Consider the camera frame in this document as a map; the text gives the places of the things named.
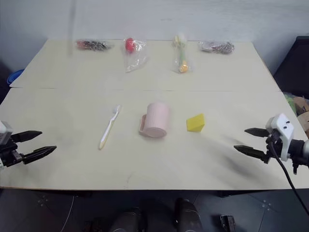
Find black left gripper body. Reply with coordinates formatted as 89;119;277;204
0;139;26;168

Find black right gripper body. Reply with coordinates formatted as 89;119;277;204
264;130;285;165

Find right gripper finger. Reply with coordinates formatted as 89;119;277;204
233;145;270;164
244;128;269;139

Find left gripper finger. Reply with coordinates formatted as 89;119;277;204
20;145;57;165
11;130;43;143

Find cardboard boxes with green item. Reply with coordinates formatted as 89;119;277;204
283;92;309;140

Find blue bowl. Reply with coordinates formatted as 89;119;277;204
7;69;25;88

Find yellow wedge soap block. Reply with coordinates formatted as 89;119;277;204
185;112;206;133

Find white and yellow toothbrush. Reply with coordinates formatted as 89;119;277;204
98;104;121;151

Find small black box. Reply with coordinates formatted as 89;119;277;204
220;215;236;232

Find black cabinet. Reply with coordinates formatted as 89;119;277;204
272;36;309;97

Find dark rounded shape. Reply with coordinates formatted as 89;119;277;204
174;197;204;232

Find pink ribbed cup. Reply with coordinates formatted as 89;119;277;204
138;101;171;140

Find plastic bag with yellow-green toy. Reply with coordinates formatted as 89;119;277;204
171;33;195;74

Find plastic bag with dark clips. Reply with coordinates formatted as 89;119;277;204
75;38;114;52

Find plastic bag with red ball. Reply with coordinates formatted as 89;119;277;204
121;37;148;73

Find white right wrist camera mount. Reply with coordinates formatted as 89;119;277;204
265;113;295;162

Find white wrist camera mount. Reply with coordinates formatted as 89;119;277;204
265;113;295;162
0;119;13;146

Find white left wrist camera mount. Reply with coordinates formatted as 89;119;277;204
0;119;13;146

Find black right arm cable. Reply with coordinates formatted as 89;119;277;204
270;140;309;218

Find thin white floor cable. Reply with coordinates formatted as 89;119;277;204
61;195;75;232

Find plastic bag with metal chain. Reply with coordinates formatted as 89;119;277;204
198;40;236;55

